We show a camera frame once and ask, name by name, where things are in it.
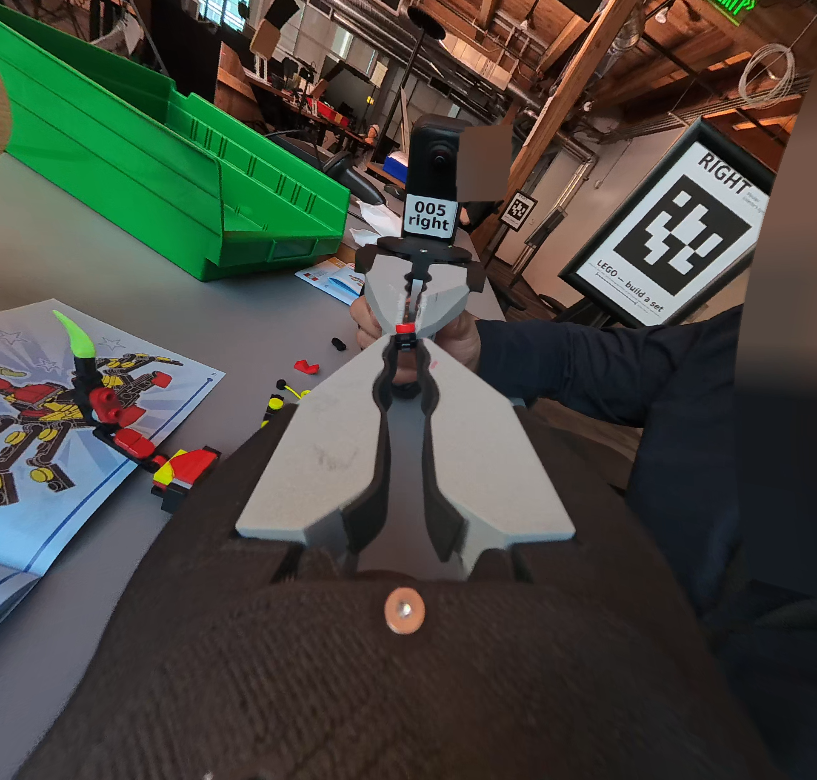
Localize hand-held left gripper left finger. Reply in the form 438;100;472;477
235;334;393;554

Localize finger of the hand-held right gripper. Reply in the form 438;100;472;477
363;253;416;337
411;266;467;340

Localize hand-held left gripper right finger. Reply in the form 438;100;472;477
418;336;575;580

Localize red yellow toy brick scorpion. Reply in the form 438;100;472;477
52;309;288;516

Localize person's right forearm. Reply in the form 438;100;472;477
475;304;744;430

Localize person's right hand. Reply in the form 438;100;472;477
350;295;481;404

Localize small white blue leaflet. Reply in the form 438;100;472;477
295;258;365;306

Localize white paper bags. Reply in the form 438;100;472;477
350;199;403;248

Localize black barcode scanner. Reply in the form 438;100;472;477
322;151;387;206

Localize small marker sign on stand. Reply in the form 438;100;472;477
485;189;540;283

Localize black floor lamp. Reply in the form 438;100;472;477
382;6;448;155

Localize open building instruction booklet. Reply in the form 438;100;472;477
0;298;226;621

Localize wooden pillar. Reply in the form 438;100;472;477
469;0;665;251

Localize framed marker sign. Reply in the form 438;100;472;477
558;116;776;329

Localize green plastic bin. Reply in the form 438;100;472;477
0;4;352;283

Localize white cable coil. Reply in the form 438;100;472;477
737;43;799;107

